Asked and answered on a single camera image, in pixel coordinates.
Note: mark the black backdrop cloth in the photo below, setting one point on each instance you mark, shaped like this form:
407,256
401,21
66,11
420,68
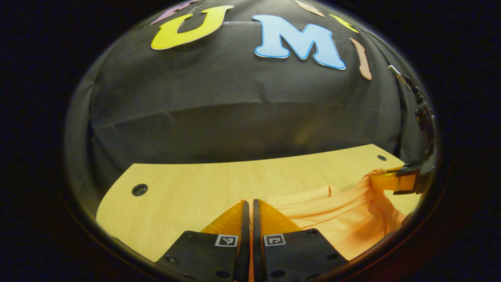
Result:
235,109

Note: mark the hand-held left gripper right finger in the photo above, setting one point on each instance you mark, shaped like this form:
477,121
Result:
257,243

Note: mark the orange T-shirt with striped collar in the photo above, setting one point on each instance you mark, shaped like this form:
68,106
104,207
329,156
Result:
344,219

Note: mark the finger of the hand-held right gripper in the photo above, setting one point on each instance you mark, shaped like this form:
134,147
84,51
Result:
391,182

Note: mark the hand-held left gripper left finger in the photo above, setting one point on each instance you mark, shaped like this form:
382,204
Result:
244,243

